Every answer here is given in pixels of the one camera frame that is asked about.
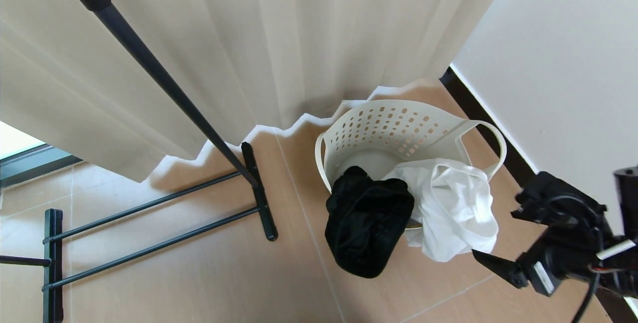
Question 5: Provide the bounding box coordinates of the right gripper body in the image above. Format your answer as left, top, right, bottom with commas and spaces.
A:
516, 236, 601, 298

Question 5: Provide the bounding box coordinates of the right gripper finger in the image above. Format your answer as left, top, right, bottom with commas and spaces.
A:
472, 250, 530, 290

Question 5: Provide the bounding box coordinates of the white garment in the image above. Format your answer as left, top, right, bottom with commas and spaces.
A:
381, 158, 500, 263

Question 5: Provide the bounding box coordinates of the white laundry basket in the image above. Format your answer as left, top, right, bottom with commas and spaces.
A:
314, 99, 508, 231

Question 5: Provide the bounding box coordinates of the black clothes rack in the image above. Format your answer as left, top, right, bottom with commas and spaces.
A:
0, 0, 279, 323

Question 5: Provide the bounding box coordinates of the black garment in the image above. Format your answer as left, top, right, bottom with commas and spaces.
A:
324, 165, 416, 279

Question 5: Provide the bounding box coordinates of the beige curtain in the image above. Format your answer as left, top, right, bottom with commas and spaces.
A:
0, 0, 517, 183

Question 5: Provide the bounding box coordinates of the window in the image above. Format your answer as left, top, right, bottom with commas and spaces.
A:
0, 121, 83, 189

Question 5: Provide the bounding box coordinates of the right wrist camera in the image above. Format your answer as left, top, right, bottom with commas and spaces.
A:
511, 171, 608, 229

